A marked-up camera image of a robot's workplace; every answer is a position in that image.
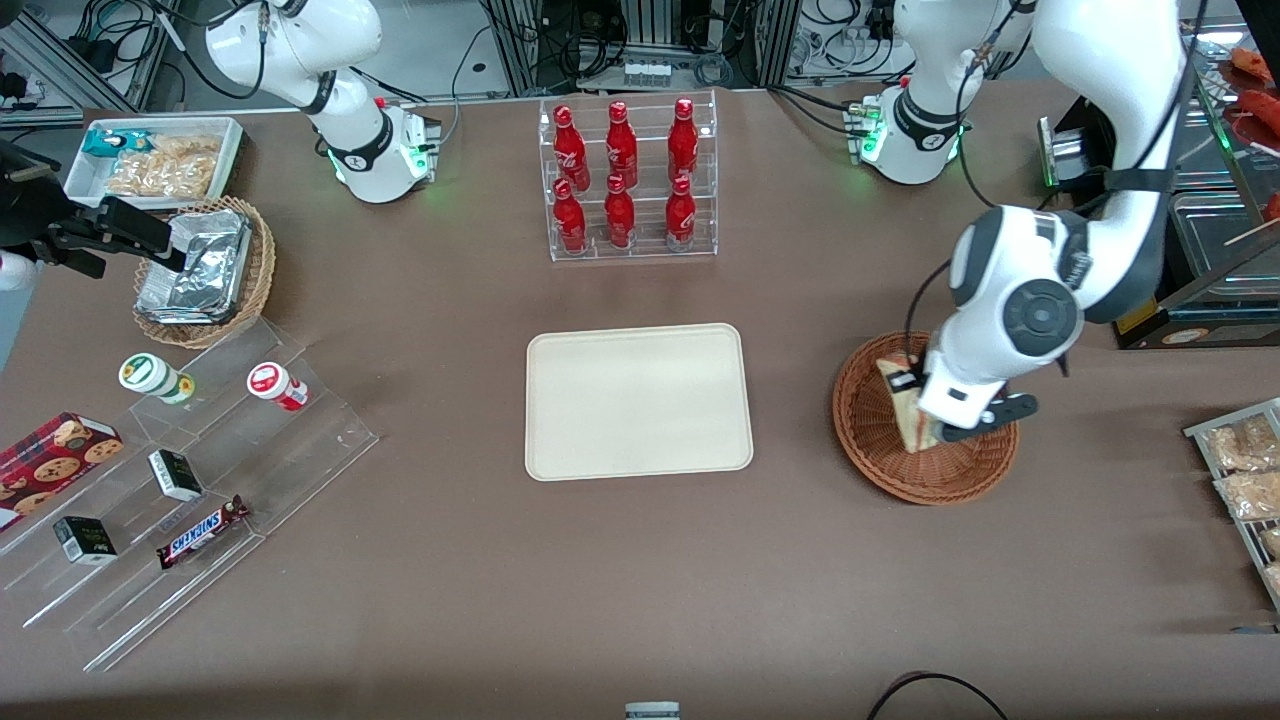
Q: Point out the clear bag of chips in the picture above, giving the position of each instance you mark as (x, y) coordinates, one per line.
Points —
(165, 170)

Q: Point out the red lid white bottle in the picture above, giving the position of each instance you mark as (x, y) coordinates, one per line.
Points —
(272, 384)

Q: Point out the clear acrylic bottle rack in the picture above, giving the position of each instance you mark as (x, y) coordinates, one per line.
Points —
(645, 255)

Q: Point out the clear acrylic stepped shelf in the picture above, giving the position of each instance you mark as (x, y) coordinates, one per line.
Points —
(300, 450)

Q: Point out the small grey box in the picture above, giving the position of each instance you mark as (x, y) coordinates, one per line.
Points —
(652, 712)

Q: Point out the cream plastic tray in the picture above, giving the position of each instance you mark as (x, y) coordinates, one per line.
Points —
(638, 402)

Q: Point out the deep wicker basket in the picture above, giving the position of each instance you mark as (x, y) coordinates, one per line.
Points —
(255, 290)

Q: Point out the flat round wicker basket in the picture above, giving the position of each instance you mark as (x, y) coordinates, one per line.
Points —
(870, 450)

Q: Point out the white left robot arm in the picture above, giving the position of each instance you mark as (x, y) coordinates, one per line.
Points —
(1100, 100)

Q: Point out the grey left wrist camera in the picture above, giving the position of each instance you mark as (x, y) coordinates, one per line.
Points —
(1005, 412)

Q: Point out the silver foil container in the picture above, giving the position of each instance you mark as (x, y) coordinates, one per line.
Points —
(200, 265)

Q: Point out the red cookie box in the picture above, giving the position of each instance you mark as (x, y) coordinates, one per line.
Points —
(50, 460)

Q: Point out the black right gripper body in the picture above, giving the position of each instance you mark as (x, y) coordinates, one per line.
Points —
(28, 212)

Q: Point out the clear bag of pastry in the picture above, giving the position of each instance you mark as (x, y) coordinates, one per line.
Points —
(1250, 495)
(1240, 445)

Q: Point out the teal snack packet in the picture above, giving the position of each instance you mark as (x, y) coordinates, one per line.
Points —
(105, 142)

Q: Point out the small black box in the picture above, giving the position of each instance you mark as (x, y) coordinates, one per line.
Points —
(176, 476)
(85, 541)

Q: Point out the black hot food showcase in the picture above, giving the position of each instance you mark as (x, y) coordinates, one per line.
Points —
(1200, 335)

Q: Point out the red cola bottle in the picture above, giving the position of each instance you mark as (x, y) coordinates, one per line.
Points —
(571, 150)
(569, 220)
(680, 215)
(683, 143)
(619, 215)
(621, 148)

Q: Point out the green lid white bottle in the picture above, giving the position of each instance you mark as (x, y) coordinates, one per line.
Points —
(145, 374)

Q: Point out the white rectangular snack bin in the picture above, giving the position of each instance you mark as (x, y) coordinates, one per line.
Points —
(80, 185)

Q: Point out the white power strip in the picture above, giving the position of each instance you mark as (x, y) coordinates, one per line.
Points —
(646, 72)

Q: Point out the snickers chocolate bar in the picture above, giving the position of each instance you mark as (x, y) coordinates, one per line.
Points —
(200, 533)

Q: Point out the triangle sandwich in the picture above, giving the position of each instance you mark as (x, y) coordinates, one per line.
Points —
(902, 420)

